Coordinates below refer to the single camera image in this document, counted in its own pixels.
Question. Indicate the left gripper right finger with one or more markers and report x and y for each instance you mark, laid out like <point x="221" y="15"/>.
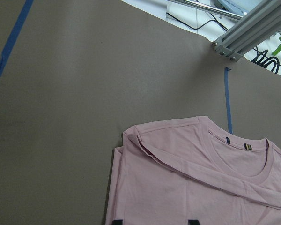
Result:
<point x="193" y="222"/>

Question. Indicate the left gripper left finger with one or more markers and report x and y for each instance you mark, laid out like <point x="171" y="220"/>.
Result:
<point x="118" y="222"/>

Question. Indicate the pink printed t-shirt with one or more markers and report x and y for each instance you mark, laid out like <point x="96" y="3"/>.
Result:
<point x="167" y="172"/>

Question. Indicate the reacher grabber tool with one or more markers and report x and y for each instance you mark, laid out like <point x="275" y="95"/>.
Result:
<point x="208" y="8"/>

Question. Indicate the aluminium frame post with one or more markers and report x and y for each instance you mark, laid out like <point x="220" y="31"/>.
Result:
<point x="255" y="27"/>

